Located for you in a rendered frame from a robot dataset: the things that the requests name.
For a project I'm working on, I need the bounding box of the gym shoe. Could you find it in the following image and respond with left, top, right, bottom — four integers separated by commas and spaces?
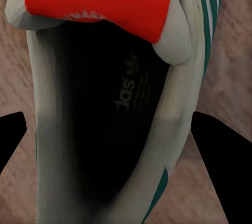
5, 0, 222, 224

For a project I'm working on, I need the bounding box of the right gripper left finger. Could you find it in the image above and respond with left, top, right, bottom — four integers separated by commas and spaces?
0, 111, 27, 174

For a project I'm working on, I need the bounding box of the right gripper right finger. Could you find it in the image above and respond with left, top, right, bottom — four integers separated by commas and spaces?
191, 111, 252, 224

